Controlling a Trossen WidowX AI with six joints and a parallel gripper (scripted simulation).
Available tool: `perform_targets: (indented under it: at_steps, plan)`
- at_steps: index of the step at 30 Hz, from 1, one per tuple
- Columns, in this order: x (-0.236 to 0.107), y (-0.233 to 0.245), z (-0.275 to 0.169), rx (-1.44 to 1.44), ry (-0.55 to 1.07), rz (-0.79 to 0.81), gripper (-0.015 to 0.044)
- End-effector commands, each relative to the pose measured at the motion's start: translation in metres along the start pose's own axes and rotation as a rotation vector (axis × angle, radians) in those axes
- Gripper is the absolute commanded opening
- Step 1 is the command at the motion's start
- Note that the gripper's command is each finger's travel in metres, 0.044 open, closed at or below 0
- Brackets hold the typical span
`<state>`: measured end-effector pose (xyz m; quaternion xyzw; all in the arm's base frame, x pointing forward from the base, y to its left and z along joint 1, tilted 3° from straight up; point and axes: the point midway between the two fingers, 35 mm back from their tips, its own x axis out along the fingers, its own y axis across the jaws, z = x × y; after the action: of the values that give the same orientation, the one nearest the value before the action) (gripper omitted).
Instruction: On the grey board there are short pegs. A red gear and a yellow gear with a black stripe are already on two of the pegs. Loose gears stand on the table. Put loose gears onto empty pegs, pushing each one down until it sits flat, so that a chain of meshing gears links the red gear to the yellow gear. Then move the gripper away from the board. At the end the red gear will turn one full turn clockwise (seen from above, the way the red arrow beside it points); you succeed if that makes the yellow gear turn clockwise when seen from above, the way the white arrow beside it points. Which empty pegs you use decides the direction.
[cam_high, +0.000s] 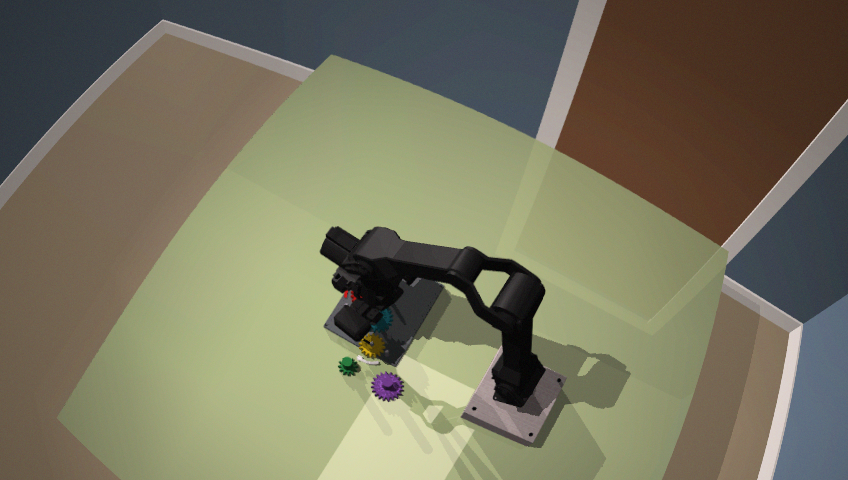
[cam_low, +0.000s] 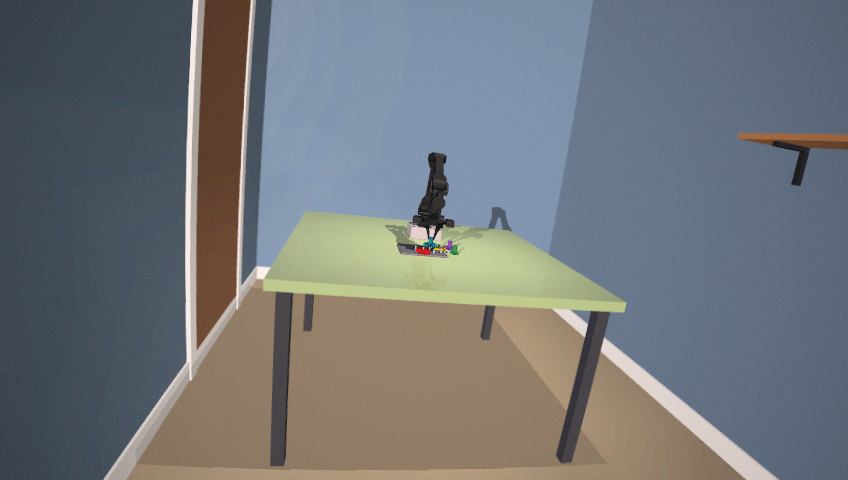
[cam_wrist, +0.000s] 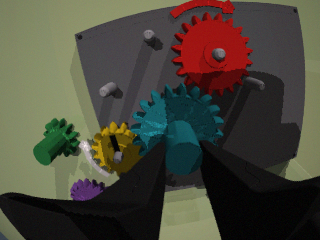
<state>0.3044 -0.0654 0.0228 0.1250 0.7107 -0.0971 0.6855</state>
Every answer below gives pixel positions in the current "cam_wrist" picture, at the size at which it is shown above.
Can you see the dark grey board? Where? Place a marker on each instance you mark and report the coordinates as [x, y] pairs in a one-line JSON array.
[[124, 59]]

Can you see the purple gear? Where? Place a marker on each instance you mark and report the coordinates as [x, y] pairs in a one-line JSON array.
[[87, 190]]

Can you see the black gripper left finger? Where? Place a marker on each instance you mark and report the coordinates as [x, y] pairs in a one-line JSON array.
[[129, 209]]

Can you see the red gear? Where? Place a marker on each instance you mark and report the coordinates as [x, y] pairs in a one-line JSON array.
[[196, 54]]

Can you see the teal gear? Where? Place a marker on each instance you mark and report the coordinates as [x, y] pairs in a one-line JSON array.
[[179, 121]]

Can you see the dark green gear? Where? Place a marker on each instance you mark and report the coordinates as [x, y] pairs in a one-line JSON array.
[[59, 139]]

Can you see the yellow gear with black stripe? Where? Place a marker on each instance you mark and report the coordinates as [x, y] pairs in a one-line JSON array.
[[113, 140]]

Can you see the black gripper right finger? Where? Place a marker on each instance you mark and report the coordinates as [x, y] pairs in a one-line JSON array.
[[250, 203]]

